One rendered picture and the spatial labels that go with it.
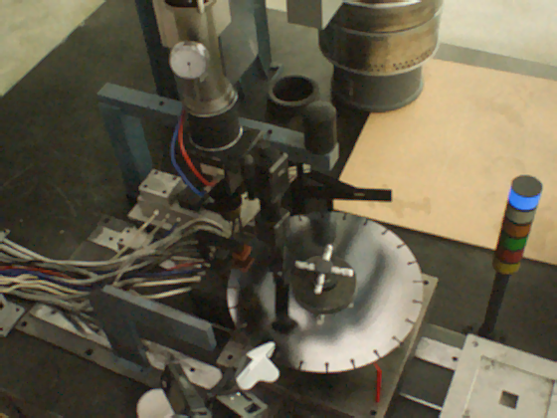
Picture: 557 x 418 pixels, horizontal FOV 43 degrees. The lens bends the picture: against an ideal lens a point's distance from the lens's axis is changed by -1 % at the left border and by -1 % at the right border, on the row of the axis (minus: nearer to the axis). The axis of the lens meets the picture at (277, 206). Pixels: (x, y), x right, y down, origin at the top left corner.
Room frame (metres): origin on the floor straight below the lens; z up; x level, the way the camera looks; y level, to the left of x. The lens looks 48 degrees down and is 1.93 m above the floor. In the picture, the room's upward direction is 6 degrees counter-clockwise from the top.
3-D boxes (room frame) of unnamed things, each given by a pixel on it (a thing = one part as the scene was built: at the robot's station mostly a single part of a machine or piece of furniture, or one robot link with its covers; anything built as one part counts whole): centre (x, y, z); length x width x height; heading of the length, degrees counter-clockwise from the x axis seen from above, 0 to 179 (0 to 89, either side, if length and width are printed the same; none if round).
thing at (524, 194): (0.69, -0.37, 1.14); 0.05 x 0.04 x 0.03; 150
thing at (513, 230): (0.69, -0.37, 1.08); 0.05 x 0.04 x 0.03; 150
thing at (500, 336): (0.69, -0.37, 0.76); 0.09 x 0.03 x 0.03; 60
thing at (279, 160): (0.72, 0.01, 1.17); 0.06 x 0.05 x 0.20; 51
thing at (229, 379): (0.53, 0.10, 0.97); 0.09 x 0.02 x 0.05; 137
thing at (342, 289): (0.70, -0.06, 0.96); 0.11 x 0.11 x 0.03
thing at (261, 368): (0.55, 0.05, 0.96); 0.09 x 0.06 x 0.03; 137
